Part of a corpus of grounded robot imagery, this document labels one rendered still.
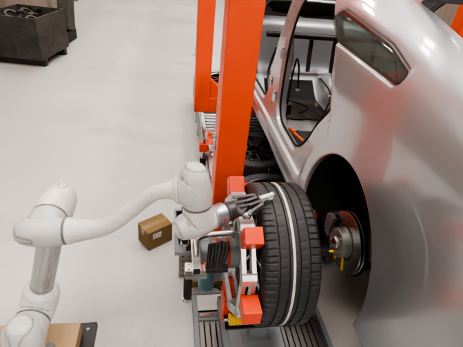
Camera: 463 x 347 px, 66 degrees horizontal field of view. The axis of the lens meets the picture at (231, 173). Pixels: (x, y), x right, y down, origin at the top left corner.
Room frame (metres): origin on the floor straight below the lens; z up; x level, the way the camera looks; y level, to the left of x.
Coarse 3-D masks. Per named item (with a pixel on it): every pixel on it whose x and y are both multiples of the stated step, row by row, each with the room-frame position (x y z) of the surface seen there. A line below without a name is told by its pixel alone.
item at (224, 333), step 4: (220, 316) 1.37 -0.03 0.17; (220, 320) 1.34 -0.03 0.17; (220, 324) 1.32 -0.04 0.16; (224, 324) 1.33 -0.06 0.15; (220, 328) 1.31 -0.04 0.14; (224, 328) 1.31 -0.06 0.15; (280, 328) 1.34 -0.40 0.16; (220, 332) 1.30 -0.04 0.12; (224, 332) 1.28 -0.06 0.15; (220, 336) 1.29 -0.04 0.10; (224, 336) 1.26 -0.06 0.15; (224, 340) 1.23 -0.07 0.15; (228, 340) 1.24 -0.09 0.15; (284, 340) 1.26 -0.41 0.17; (224, 344) 1.19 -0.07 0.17; (228, 344) 1.21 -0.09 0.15
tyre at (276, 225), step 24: (264, 192) 1.28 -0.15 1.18; (288, 192) 1.30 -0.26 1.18; (264, 216) 1.14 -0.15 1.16; (288, 216) 1.15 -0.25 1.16; (312, 216) 1.17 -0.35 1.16; (264, 240) 1.06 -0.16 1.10; (288, 240) 1.07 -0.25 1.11; (312, 240) 1.08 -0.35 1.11; (264, 264) 1.00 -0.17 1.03; (288, 264) 1.01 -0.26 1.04; (312, 264) 1.02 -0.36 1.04; (264, 288) 0.95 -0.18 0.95; (288, 288) 0.96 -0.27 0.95; (312, 288) 0.97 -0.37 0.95; (264, 312) 0.93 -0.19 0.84; (288, 312) 0.94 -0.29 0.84; (312, 312) 0.96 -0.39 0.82
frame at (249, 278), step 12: (240, 192) 1.34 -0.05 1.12; (228, 228) 1.48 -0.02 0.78; (240, 228) 1.11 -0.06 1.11; (240, 252) 1.05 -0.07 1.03; (252, 252) 1.05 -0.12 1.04; (240, 264) 1.02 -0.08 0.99; (252, 264) 1.02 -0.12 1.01; (228, 276) 1.30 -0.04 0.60; (240, 276) 0.98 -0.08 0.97; (252, 276) 0.98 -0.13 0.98; (228, 288) 1.21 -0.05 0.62; (240, 288) 0.97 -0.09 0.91; (252, 288) 0.97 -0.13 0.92; (228, 300) 1.14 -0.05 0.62
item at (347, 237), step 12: (336, 216) 1.52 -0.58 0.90; (348, 216) 1.43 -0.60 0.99; (336, 228) 1.41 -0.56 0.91; (348, 228) 1.39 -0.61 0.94; (360, 228) 1.34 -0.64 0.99; (348, 240) 1.34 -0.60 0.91; (360, 240) 1.28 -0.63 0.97; (336, 252) 1.35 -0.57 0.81; (348, 252) 1.31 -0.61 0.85; (360, 252) 1.25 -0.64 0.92; (348, 264) 1.30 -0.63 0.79; (360, 264) 1.24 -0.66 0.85
